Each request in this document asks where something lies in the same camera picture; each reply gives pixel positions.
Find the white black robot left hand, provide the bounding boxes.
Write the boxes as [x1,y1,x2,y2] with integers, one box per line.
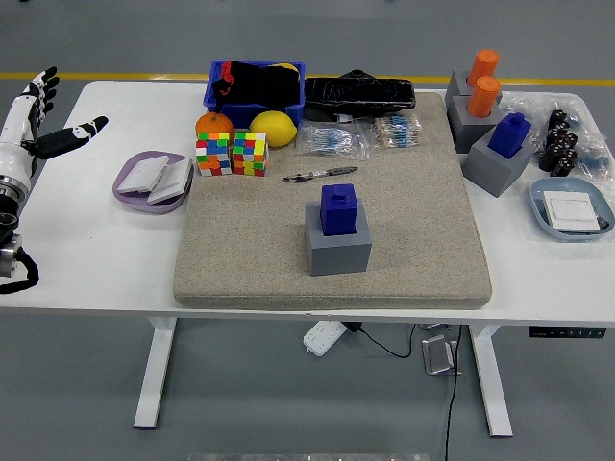
[0,65,110,182]

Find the blue square seal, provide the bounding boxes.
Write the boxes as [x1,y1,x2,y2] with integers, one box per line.
[486,112,533,159]
[319,182,359,237]

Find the grey seal holder block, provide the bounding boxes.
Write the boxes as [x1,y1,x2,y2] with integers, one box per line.
[444,70,504,116]
[305,199,374,278]
[446,94,504,155]
[462,125,537,198]

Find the orange round seal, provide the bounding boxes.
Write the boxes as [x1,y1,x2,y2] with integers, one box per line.
[466,48,501,87]
[466,75,502,119]

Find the purple plate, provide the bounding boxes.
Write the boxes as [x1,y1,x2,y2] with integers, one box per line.
[111,150,195,215]

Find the multicolour puzzle cube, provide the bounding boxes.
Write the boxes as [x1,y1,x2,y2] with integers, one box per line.
[195,132,234,178]
[231,131,269,178]

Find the orange fruit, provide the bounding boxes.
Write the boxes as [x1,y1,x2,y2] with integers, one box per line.
[194,111,235,145]

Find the blue plastic bin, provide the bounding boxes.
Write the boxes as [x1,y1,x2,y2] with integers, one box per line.
[202,59,308,130]

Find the yellow lemon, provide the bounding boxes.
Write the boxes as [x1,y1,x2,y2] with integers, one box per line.
[248,109,298,149]

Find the black red cloth pouch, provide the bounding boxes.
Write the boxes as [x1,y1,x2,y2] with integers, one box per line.
[210,60,303,108]

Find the white table leg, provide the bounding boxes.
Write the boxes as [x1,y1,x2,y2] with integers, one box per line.
[133,316,177,430]
[468,324,514,438]

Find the yellow item in bin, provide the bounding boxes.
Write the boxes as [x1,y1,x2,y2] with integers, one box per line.
[268,61,302,78]

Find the clear bag blue resistors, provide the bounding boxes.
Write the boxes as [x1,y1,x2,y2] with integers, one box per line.
[293,119,372,161]

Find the black silver folding tool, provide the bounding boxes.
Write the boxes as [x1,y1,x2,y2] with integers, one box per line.
[282,165,360,183]

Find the white power strip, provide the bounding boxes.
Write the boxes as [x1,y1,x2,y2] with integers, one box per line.
[302,320,348,357]

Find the clear bag tan resistors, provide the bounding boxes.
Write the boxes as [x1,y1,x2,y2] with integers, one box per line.
[367,114,427,149]

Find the grey-brown mat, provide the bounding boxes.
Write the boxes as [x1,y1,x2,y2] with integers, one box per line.
[172,91,494,311]

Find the light blue plate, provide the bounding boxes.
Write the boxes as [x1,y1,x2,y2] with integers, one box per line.
[528,177,615,243]

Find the clear bag black capacitors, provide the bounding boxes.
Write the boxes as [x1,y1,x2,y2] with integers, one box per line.
[537,108,581,178]

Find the clear bag blue parts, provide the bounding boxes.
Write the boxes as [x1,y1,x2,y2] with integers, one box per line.
[574,138,615,182]

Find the black table control panel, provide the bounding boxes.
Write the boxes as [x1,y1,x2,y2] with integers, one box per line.
[528,326,606,339]

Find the white switch panel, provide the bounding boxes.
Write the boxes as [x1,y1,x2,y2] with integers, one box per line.
[542,190,605,235]
[146,158,193,206]
[116,155,171,195]

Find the black power cable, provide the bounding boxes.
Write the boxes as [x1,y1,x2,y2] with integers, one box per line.
[346,322,465,461]

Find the silver metal bracket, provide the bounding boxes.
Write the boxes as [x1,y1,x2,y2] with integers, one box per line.
[420,334,465,376]

